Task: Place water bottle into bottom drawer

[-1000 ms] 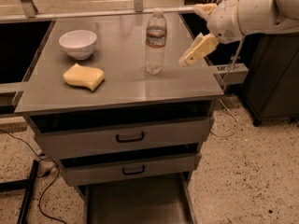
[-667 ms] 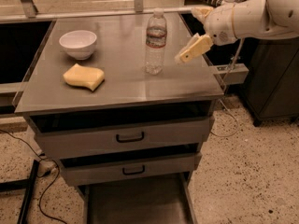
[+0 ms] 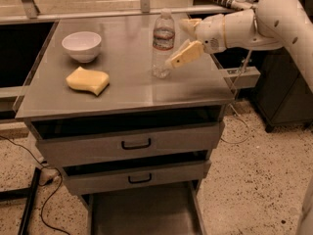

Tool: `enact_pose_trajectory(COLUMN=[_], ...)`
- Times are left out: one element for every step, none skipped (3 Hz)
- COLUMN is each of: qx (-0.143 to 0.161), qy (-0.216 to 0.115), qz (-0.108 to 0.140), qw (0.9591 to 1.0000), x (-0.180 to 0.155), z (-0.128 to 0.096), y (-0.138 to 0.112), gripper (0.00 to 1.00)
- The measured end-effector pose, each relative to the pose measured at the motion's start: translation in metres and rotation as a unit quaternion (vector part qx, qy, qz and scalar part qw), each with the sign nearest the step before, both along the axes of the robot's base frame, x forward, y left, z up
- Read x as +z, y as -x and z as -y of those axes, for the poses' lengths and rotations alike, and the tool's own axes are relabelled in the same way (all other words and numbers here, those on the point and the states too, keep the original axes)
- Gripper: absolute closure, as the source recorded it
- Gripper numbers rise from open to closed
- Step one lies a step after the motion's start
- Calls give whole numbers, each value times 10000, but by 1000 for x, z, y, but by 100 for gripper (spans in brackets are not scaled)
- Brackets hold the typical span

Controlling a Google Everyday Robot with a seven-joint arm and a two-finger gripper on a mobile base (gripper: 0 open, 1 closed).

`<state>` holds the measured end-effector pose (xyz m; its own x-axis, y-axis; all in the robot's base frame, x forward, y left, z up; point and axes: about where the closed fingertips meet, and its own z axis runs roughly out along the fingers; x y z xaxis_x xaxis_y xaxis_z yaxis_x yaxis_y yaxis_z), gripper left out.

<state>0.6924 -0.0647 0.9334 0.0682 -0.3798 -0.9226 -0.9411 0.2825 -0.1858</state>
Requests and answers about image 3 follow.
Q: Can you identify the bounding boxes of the white ceramic bowl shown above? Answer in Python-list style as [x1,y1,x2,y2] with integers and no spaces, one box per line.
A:
[62,31,102,63]

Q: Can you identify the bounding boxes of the black drawer handle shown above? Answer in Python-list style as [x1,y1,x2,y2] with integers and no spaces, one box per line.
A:
[128,173,153,184]
[120,138,152,150]

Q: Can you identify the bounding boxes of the clear plastic water bottle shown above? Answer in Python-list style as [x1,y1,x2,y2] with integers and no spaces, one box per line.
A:
[152,9,175,78]

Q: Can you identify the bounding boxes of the grey metal drawer cabinet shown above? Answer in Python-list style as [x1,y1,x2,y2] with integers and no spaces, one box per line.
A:
[13,13,237,235]

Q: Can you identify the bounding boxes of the black top drawer handle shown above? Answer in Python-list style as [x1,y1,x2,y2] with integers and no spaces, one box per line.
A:
[120,138,152,150]

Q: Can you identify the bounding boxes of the open grey bottom drawer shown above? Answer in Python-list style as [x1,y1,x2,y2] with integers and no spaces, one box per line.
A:
[87,182,207,235]

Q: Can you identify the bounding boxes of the yellow sponge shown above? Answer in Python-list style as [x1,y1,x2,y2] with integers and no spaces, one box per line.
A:
[66,67,110,96]

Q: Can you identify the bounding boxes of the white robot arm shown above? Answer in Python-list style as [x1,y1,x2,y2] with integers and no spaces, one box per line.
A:
[201,0,313,235]

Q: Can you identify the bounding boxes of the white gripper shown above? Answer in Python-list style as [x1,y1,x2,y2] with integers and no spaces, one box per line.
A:
[165,14,226,69]

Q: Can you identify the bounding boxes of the black middle drawer handle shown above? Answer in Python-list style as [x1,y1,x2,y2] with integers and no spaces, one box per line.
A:
[128,173,153,184]

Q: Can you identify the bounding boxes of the grey middle drawer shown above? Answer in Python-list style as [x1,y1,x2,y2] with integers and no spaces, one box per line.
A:
[65,160,210,195]

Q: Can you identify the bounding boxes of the grey top drawer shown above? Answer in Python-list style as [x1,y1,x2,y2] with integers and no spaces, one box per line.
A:
[36,121,224,167]

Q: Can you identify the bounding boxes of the white power cable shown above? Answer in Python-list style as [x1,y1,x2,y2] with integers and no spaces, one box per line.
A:
[220,47,253,145]

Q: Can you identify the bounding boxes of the black metal floor frame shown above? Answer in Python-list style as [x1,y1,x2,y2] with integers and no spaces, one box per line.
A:
[0,166,43,235]

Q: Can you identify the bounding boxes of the black floor cable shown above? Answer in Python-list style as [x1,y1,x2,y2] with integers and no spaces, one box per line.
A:
[0,134,71,235]

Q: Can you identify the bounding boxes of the grey metal side bracket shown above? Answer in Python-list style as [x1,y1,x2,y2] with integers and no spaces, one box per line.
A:
[221,67,260,90]

